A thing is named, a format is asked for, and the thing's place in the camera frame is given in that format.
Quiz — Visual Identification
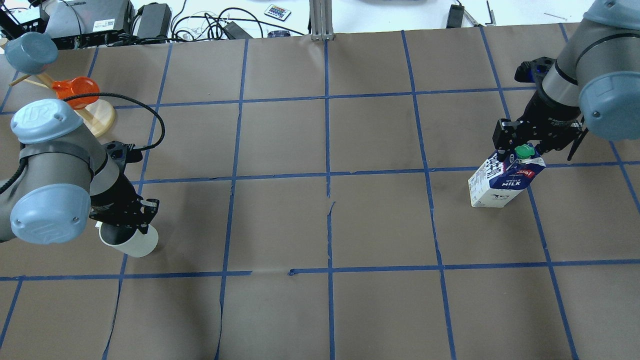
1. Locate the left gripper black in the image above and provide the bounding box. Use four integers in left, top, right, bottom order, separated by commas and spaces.
89, 180, 160, 237

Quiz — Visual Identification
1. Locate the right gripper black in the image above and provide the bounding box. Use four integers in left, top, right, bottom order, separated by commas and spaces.
492, 89, 589, 157

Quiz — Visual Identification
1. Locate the white mug grey inside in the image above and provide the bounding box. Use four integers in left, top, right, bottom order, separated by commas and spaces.
95, 222, 159, 258

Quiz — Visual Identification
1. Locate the blue white milk carton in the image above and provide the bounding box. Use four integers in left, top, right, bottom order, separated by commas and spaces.
467, 143, 546, 208

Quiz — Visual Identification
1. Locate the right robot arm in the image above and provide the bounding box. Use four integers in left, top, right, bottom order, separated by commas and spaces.
493, 0, 640, 161

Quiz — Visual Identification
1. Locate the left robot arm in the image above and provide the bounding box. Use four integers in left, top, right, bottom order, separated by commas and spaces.
1, 99, 160, 257

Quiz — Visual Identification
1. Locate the orange mug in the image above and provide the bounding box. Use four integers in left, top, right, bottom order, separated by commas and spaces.
51, 76, 100, 110

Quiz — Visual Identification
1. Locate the black power adapter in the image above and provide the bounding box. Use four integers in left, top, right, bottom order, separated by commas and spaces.
445, 4, 466, 29

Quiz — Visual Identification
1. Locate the blue mug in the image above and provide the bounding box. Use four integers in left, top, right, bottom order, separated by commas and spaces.
4, 31, 59, 75

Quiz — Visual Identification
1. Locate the black computer box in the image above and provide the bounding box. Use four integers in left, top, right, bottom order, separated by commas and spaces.
44, 0, 135, 50

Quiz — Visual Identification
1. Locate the black power brick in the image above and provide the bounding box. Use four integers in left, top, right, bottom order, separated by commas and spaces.
134, 2, 172, 40

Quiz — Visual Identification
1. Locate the brown paper table cover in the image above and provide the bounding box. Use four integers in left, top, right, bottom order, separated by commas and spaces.
1, 23, 639, 360

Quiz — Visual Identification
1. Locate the small remote control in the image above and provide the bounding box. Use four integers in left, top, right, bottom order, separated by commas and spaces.
263, 4, 291, 22

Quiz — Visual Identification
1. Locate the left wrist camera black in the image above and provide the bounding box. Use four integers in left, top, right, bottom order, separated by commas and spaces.
102, 140, 143, 166

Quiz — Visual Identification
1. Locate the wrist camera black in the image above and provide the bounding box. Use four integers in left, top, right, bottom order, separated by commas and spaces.
513, 56, 556, 84
102, 140, 143, 166

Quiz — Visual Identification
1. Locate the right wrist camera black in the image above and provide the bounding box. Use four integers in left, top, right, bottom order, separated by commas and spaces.
513, 56, 556, 84

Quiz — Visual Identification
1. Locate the black braided cable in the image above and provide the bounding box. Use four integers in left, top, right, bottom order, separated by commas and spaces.
62, 92, 166, 151

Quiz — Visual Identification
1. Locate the aluminium frame post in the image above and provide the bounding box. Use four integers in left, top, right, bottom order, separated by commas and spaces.
309, 0, 335, 41

